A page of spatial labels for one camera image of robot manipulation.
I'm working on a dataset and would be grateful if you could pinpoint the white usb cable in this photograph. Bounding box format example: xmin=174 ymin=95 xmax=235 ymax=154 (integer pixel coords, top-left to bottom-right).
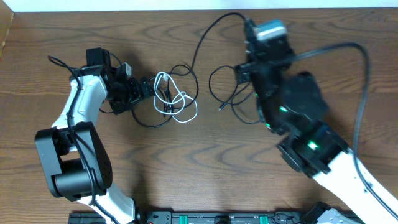
xmin=153 ymin=71 xmax=199 ymax=124

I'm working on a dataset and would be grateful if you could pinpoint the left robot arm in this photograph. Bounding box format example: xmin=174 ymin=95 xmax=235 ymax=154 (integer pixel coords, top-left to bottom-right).
xmin=35 ymin=47 xmax=154 ymax=223

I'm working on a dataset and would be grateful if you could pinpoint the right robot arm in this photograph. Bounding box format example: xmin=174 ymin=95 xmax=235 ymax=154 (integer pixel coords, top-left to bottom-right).
xmin=235 ymin=19 xmax=397 ymax=223

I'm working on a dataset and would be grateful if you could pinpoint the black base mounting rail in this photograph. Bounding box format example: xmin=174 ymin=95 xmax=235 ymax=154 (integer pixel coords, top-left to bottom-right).
xmin=67 ymin=211 xmax=316 ymax=224

